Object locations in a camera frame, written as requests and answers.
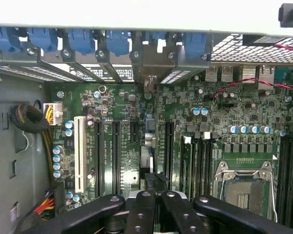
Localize CPU socket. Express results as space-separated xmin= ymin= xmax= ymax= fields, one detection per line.
xmin=212 ymin=160 xmax=278 ymax=221

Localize red yellow wire bundle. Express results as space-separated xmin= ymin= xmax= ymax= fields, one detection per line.
xmin=33 ymin=190 xmax=56 ymax=215

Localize silver rear port block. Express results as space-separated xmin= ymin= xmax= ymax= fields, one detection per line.
xmin=205 ymin=65 xmax=275 ymax=86

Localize short black expansion slot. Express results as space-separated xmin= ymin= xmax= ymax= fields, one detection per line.
xmin=129 ymin=121 xmax=139 ymax=144

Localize yellow power wires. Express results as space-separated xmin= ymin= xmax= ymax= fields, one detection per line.
xmin=41 ymin=107 xmax=55 ymax=182

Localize red black twisted wire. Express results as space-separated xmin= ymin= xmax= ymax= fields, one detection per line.
xmin=211 ymin=43 xmax=293 ymax=99

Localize black case lock tab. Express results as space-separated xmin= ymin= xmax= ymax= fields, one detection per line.
xmin=278 ymin=2 xmax=293 ymax=28

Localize white power connector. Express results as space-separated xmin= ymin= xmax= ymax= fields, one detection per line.
xmin=42 ymin=102 xmax=64 ymax=126

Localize open dark grey PC case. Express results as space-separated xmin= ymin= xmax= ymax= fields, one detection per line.
xmin=0 ymin=21 xmax=293 ymax=234

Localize green motherboard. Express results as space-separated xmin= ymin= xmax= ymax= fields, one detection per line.
xmin=45 ymin=81 xmax=293 ymax=234

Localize black sleeved wire bundle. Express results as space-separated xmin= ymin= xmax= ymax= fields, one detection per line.
xmin=9 ymin=102 xmax=50 ymax=135

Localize black RAM slot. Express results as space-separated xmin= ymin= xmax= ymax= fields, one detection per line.
xmin=201 ymin=131 xmax=210 ymax=198
xmin=193 ymin=138 xmax=201 ymax=199

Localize white PCI expansion slot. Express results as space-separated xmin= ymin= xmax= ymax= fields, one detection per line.
xmin=74 ymin=116 xmax=87 ymax=194

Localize blue card retention latch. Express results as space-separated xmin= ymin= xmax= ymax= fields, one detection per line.
xmin=105 ymin=29 xmax=132 ymax=57
xmin=26 ymin=27 xmax=59 ymax=52
xmin=144 ymin=31 xmax=168 ymax=47
xmin=183 ymin=33 xmax=209 ymax=60
xmin=67 ymin=28 xmax=97 ymax=56
xmin=0 ymin=26 xmax=21 ymax=53

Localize long black expansion slot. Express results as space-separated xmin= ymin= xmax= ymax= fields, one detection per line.
xmin=94 ymin=120 xmax=105 ymax=198
xmin=111 ymin=120 xmax=122 ymax=195
xmin=164 ymin=121 xmax=176 ymax=192

